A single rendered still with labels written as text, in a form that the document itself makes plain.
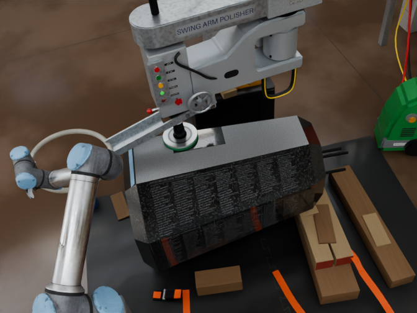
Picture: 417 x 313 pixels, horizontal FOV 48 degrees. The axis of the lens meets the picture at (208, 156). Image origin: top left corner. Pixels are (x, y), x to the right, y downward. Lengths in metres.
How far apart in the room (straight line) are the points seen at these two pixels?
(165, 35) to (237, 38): 0.41
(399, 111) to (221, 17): 1.84
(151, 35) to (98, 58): 2.93
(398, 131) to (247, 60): 1.67
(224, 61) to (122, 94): 2.27
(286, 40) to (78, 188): 1.37
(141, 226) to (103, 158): 0.92
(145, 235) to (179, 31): 1.18
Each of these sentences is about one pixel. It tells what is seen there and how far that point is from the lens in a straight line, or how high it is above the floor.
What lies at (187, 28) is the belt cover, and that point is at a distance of 2.30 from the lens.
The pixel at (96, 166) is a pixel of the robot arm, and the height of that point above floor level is 1.56.
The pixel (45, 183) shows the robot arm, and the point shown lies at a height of 1.19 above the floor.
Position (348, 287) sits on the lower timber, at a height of 0.14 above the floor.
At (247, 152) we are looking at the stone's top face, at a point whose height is 0.87.
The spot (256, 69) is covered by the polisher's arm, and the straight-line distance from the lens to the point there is 2.65.
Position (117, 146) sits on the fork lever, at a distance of 2.82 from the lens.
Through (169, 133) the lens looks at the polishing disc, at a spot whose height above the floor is 0.90.
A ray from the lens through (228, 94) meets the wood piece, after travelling 3.21.
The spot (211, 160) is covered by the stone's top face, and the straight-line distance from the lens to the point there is 2.74.
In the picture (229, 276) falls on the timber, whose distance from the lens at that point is 3.15.
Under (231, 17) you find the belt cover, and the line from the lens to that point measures 2.36.
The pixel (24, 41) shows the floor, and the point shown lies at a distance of 5.82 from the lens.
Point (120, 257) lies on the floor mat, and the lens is 3.49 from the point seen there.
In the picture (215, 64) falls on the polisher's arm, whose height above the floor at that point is 1.42.
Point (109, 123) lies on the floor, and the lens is 4.39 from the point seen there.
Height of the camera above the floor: 2.96
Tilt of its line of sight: 49 degrees down
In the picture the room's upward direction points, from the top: 8 degrees counter-clockwise
